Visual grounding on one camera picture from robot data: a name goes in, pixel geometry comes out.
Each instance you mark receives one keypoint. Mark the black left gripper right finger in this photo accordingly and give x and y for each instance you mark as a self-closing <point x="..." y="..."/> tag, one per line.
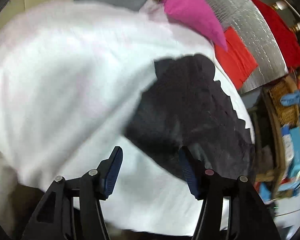
<point x="231" y="208"/>

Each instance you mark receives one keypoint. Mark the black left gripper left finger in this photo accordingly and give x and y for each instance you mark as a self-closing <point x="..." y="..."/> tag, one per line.
<point x="71" y="209"/>

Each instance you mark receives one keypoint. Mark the black quilted puffer jacket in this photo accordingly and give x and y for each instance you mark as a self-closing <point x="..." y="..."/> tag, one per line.
<point x="187" y="107"/>

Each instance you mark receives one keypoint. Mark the wooden side shelf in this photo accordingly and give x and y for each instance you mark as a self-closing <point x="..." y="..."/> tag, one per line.
<point x="270" y="164"/>

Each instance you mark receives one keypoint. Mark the teal cardboard box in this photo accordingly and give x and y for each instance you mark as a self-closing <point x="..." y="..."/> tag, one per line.
<point x="295" y="164"/>

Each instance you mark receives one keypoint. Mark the white patterned tissue box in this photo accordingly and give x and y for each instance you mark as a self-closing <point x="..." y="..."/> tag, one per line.
<point x="287" y="144"/>

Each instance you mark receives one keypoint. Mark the light blue cloth in basket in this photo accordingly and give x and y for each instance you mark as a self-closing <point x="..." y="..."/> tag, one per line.
<point x="291" y="99"/>

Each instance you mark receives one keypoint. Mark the white bed blanket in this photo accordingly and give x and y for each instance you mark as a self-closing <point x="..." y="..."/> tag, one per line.
<point x="71" y="78"/>

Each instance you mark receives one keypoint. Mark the red pillow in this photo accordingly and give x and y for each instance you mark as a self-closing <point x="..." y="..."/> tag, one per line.
<point x="237" y="62"/>

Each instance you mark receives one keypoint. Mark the red garment on railing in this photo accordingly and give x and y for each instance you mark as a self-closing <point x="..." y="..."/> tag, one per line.
<point x="284" y="37"/>

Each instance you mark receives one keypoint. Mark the silver foil headboard panel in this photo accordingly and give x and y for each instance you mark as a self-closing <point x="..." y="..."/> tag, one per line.
<point x="255" y="33"/>

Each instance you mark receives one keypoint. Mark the magenta pillow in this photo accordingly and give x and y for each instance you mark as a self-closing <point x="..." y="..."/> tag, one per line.
<point x="197" y="15"/>

